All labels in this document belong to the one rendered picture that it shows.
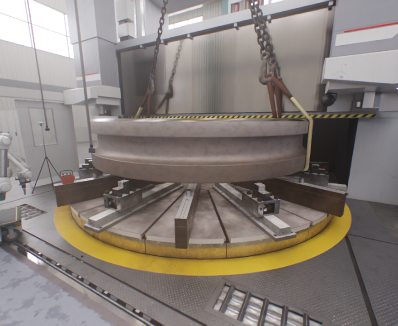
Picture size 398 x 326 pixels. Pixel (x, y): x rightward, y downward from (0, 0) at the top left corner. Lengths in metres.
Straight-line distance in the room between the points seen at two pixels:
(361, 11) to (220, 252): 3.87
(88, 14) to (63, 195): 4.85
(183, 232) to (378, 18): 3.88
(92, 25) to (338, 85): 5.92
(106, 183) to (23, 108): 3.44
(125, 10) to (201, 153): 6.37
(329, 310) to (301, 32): 5.05
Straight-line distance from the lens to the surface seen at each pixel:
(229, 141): 3.01
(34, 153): 6.98
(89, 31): 7.07
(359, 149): 5.59
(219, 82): 5.95
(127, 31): 8.18
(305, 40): 5.67
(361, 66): 3.62
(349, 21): 4.19
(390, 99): 4.65
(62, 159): 7.31
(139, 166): 3.15
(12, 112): 12.52
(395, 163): 5.77
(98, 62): 6.70
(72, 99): 6.89
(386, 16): 4.24
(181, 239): 2.45
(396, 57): 3.70
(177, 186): 4.36
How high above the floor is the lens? 1.75
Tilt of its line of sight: 12 degrees down
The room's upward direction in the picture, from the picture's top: straight up
